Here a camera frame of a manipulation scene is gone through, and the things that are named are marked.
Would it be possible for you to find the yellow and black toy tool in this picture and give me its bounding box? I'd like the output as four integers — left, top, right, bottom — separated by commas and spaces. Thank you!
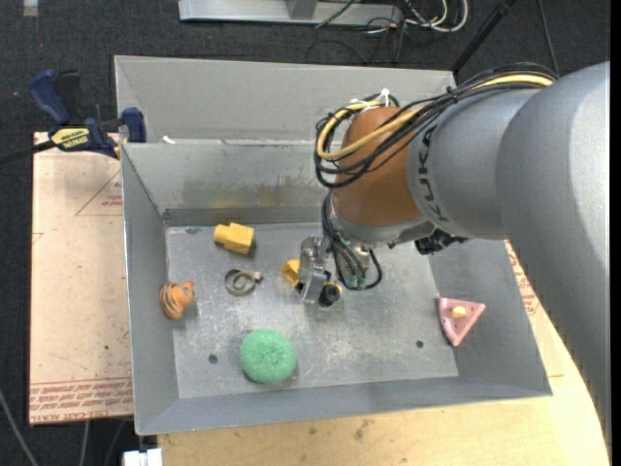
280, 258, 343, 308

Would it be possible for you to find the brown cardboard board, red print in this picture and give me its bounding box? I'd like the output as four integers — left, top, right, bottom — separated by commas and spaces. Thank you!
28, 131, 567, 426

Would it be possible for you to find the pink triangular wedge toy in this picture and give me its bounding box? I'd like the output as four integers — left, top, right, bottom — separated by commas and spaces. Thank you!
438, 296, 487, 348

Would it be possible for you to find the green scrubber ball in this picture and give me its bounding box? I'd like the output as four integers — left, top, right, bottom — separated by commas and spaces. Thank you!
239, 328, 298, 385

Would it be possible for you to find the orange striped toy tiger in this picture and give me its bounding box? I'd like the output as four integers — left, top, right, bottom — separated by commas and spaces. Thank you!
159, 281, 196, 320

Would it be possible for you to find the grey metal bin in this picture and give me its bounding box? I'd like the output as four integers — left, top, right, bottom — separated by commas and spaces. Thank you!
114, 54, 553, 437

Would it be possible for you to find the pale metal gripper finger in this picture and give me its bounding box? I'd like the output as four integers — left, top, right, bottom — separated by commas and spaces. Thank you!
299, 234, 326, 282
301, 268, 335, 306

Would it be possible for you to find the grey metal coiled ring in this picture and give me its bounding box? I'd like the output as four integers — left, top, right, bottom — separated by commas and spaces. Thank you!
223, 268, 264, 297

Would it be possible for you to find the yellow block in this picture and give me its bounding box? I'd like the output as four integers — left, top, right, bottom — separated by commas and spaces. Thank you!
213, 221, 257, 256

